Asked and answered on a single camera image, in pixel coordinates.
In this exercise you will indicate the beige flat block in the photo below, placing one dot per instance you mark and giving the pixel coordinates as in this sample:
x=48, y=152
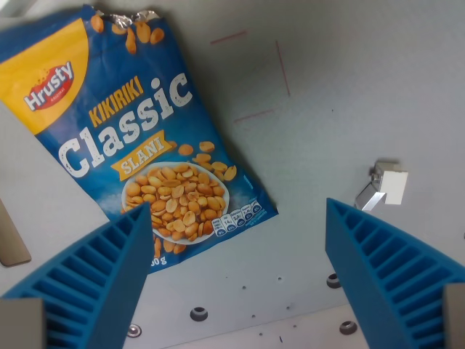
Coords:
x=11, y=236

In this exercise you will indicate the small white metal bracket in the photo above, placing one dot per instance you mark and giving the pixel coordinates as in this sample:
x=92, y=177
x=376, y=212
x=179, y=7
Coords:
x=385, y=185

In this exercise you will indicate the blue Hrusty peanut bag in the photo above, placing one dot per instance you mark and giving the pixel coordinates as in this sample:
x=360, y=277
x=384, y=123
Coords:
x=127, y=134

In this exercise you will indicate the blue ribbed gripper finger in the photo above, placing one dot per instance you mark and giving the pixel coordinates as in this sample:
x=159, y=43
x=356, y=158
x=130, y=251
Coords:
x=392, y=269
x=94, y=276

